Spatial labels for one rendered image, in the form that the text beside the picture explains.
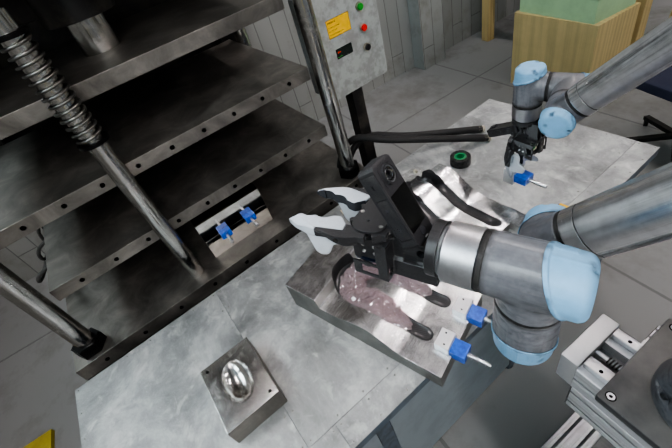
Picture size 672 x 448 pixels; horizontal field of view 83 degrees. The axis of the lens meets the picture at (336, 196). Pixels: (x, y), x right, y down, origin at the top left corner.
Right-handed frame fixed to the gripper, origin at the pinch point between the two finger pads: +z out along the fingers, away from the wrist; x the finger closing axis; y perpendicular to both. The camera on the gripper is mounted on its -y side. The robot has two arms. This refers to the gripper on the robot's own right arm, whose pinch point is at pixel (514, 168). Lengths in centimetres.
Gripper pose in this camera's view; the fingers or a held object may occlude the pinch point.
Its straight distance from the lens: 135.5
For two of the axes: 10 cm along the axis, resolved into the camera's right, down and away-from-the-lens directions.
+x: 7.8, -5.4, 3.2
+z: 2.4, 7.3, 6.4
